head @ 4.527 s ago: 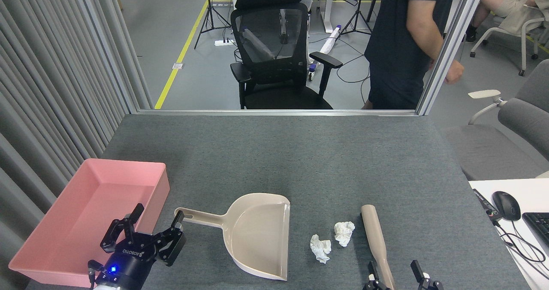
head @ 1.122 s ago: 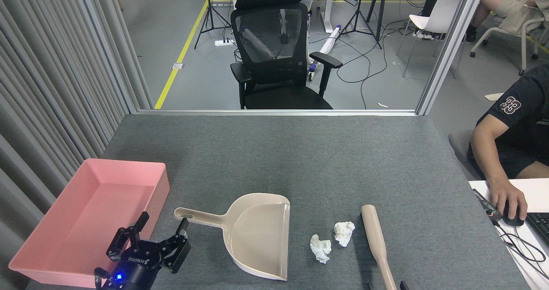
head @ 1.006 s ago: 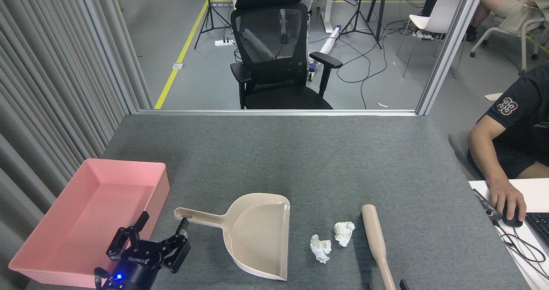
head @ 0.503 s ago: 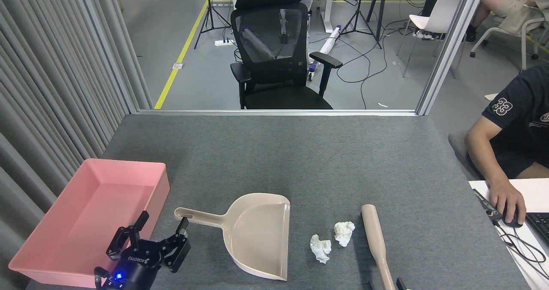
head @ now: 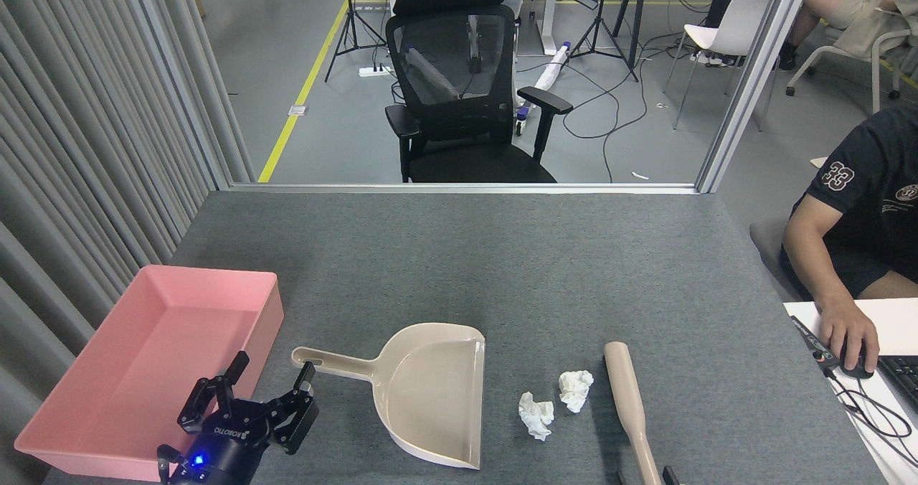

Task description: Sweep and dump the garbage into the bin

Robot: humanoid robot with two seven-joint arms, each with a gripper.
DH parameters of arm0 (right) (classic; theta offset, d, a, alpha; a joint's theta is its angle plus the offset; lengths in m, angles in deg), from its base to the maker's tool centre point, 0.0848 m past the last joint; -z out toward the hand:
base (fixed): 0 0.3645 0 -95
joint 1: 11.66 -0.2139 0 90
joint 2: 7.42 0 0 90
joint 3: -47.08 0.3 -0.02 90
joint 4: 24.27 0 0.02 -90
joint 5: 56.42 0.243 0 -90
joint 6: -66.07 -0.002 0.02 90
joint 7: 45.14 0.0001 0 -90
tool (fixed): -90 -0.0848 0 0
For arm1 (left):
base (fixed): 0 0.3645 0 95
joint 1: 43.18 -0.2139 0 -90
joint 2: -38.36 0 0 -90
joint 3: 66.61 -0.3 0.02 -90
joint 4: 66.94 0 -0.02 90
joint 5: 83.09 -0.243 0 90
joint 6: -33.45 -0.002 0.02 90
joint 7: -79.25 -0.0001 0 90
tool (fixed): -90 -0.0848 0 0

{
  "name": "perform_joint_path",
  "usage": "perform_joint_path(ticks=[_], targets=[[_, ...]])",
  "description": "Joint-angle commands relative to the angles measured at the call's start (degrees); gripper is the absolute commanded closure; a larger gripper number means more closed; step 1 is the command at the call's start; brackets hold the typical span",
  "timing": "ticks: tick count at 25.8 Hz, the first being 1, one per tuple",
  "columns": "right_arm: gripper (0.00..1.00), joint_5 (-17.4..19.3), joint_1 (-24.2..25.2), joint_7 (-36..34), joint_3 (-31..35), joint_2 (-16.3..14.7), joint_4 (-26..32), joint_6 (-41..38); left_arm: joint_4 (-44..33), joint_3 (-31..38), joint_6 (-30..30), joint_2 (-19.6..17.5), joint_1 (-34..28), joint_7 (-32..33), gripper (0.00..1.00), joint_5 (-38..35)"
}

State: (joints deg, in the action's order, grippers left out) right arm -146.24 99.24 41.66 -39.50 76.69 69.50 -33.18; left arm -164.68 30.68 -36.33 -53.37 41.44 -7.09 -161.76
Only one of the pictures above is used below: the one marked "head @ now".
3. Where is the beige hand brush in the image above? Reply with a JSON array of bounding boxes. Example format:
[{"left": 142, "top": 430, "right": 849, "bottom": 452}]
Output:
[{"left": 603, "top": 341, "right": 664, "bottom": 485}]

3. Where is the person's right hand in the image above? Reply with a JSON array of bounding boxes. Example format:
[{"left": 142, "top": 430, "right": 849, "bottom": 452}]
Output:
[{"left": 818, "top": 304, "right": 881, "bottom": 373}]

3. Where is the grey upholstered chair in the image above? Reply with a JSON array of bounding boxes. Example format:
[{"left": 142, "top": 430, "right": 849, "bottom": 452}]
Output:
[{"left": 749, "top": 156, "right": 829, "bottom": 303}]

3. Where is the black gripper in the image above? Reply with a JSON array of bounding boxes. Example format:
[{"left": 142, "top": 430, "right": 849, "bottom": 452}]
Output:
[{"left": 171, "top": 351, "right": 320, "bottom": 485}]

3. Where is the black mesh office chair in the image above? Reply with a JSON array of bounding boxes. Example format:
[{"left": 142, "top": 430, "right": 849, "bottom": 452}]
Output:
[{"left": 385, "top": 0, "right": 574, "bottom": 183}]

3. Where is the silver aluminium post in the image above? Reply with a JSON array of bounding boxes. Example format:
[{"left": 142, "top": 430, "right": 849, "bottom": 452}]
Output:
[{"left": 696, "top": 0, "right": 818, "bottom": 194}]

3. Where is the pink plastic bin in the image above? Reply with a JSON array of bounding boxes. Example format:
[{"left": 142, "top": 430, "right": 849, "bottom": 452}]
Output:
[{"left": 14, "top": 265, "right": 285, "bottom": 483}]

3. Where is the white desk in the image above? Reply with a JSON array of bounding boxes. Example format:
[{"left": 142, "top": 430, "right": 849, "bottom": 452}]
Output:
[{"left": 783, "top": 298, "right": 918, "bottom": 485}]

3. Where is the black computer mouse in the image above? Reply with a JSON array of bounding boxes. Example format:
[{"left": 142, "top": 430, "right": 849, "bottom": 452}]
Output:
[{"left": 838, "top": 356, "right": 876, "bottom": 380}]

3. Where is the black desk cable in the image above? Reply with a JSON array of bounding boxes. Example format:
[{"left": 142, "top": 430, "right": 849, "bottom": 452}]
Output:
[{"left": 823, "top": 367, "right": 918, "bottom": 466}]

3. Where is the beige plastic dustpan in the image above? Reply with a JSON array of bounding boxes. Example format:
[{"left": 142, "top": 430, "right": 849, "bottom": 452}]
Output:
[{"left": 290, "top": 322, "right": 486, "bottom": 470}]

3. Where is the black tripod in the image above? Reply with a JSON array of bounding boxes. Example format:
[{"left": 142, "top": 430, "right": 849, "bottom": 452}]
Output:
[
  {"left": 324, "top": 0, "right": 388, "bottom": 83},
  {"left": 567, "top": 0, "right": 650, "bottom": 83}
]

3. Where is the person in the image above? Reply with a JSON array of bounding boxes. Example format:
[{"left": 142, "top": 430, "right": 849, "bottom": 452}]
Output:
[
  {"left": 780, "top": 106, "right": 918, "bottom": 306},
  {"left": 778, "top": 0, "right": 918, "bottom": 71}
]

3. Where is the white stand on wheels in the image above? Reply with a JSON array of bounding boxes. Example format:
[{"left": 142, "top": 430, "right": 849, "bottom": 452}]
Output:
[{"left": 502, "top": 0, "right": 569, "bottom": 57}]

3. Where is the black control box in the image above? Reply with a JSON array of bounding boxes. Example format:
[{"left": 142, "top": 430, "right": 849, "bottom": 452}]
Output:
[{"left": 790, "top": 316, "right": 840, "bottom": 371}]

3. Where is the black floor cable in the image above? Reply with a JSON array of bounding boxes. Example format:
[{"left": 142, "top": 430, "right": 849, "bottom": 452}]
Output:
[{"left": 513, "top": 37, "right": 693, "bottom": 183}]

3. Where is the white frame armchair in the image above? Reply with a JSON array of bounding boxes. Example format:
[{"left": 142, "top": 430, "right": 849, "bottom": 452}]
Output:
[{"left": 785, "top": 29, "right": 918, "bottom": 116}]

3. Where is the white plastic chair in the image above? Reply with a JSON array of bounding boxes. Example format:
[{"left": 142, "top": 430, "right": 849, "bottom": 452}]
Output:
[{"left": 663, "top": 0, "right": 772, "bottom": 131}]

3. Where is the white rolled sheet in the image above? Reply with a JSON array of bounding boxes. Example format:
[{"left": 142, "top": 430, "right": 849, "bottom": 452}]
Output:
[{"left": 534, "top": 40, "right": 572, "bottom": 90}]

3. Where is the black keyboard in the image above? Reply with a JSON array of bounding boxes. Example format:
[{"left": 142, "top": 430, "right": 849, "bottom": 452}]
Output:
[{"left": 876, "top": 355, "right": 918, "bottom": 414}]

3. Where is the white paper ball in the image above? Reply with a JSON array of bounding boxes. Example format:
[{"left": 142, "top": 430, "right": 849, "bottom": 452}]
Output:
[
  {"left": 519, "top": 391, "right": 555, "bottom": 442},
  {"left": 559, "top": 369, "right": 595, "bottom": 413}
]

